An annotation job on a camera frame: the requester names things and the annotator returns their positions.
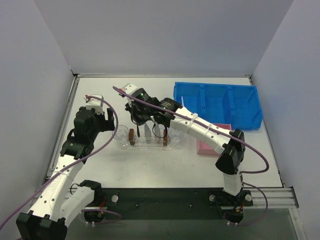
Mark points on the clear textured oval tray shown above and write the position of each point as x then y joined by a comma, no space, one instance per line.
168,147

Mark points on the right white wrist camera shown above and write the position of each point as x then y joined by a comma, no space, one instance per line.
129,88

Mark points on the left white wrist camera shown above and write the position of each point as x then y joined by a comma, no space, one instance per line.
94,104

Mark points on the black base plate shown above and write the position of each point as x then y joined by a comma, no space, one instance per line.
167,204

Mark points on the black toothbrush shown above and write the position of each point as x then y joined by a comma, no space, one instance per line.
137,131

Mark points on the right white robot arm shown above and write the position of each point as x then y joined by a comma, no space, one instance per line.
230,151

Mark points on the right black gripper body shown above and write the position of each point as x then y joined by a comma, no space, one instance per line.
139,114

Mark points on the clear plastic cup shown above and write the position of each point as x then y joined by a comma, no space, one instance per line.
175,136
122,135

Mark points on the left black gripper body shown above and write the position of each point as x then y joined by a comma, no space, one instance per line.
106,122

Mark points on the blue compartment bin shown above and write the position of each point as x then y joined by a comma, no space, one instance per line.
236,105

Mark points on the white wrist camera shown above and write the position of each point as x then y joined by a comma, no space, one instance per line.
94,104
129,88

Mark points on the white red-capped toothpaste tube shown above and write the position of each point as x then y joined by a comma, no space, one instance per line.
156,131

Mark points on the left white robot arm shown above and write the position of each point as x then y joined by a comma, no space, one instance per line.
49,217

